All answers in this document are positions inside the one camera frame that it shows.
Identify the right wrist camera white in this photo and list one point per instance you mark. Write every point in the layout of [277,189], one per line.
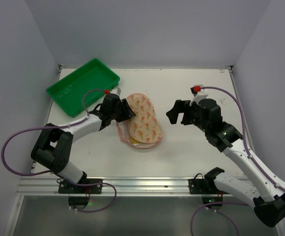
[198,93]

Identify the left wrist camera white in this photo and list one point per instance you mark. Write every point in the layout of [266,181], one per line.
[115,90]

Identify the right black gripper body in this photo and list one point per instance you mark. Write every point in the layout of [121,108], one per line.
[185,114]

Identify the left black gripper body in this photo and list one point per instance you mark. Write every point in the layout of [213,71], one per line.
[122,110]

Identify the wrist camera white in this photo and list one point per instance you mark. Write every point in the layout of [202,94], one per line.
[198,93]
[115,90]

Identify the green plastic tray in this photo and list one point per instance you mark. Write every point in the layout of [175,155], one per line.
[69,91]

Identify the carrot print laundry bag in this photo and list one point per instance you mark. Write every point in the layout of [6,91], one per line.
[144,128]

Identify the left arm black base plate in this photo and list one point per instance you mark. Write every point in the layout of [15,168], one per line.
[79,196]

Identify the aluminium mounting rail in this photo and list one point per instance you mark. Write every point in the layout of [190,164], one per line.
[126,186]

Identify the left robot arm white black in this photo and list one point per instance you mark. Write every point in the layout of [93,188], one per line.
[53,146]

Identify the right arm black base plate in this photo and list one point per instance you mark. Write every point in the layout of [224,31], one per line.
[198,185]

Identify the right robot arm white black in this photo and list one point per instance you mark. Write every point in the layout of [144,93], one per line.
[266,192]

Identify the pink bra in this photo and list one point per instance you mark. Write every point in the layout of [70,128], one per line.
[126,138]

